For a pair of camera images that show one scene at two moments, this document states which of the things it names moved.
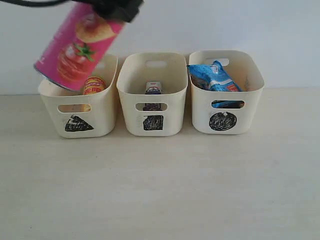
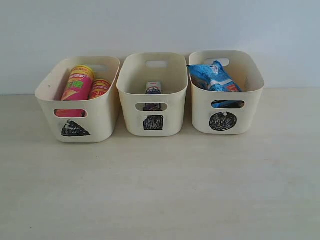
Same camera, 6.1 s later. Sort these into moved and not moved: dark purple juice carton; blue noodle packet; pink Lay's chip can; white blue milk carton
Moved: pink Lay's chip can
Not moved: blue noodle packet; dark purple juice carton; white blue milk carton
